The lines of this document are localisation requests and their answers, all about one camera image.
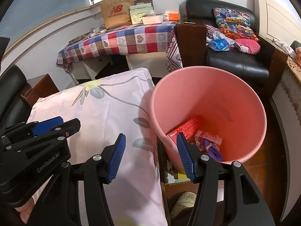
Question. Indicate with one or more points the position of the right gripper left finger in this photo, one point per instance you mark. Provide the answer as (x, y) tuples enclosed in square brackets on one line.
[(115, 154)]

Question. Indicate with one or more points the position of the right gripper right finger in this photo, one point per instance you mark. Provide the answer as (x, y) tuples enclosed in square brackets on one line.
[(186, 158)]

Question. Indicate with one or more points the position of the pink white paper bag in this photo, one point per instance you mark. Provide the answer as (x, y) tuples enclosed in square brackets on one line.
[(200, 135)]

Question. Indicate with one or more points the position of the purple bag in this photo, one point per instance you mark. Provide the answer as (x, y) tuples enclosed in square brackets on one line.
[(212, 150)]

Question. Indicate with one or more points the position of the red medicine box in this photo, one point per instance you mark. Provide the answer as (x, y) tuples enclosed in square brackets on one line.
[(189, 129)]

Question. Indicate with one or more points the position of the pink plastic trash bucket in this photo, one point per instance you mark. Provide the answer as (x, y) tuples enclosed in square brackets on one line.
[(228, 107)]

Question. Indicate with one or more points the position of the person's left hand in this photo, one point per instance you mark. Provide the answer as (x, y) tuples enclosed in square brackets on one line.
[(26, 210)]

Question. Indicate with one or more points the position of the black leather sofa left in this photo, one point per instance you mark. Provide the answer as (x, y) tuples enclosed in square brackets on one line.
[(14, 109)]

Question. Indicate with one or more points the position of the pink floral table cloth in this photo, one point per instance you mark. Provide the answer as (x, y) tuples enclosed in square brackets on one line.
[(117, 104)]

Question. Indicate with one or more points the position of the wooden side table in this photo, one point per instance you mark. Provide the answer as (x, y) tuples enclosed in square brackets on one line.
[(38, 87)]

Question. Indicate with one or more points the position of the floral quilt bed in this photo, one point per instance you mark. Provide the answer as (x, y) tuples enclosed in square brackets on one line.
[(286, 101)]

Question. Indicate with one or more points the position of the black leather armchair right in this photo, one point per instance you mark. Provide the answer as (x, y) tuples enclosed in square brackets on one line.
[(253, 69)]

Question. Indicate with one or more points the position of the blue plastic package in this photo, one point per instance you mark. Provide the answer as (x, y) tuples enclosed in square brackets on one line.
[(219, 45)]

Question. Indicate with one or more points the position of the wooden armrest cabinet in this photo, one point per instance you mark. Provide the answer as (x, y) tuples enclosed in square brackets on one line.
[(191, 39)]

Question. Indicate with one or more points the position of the checkered tablecloth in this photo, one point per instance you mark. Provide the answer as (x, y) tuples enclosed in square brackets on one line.
[(126, 40)]

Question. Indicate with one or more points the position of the colourful patterned cushion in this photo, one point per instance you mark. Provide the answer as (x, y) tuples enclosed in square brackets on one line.
[(234, 24)]

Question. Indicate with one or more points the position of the orange box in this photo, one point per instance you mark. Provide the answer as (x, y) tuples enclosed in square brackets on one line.
[(171, 15)]

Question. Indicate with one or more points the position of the white plastic tray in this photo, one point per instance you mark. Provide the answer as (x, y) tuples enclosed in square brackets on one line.
[(153, 19)]

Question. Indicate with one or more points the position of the brown New Balance paper bag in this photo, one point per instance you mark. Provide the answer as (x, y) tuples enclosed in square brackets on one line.
[(116, 13)]

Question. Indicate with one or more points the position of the green white box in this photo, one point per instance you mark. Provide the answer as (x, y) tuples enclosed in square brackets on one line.
[(139, 10)]

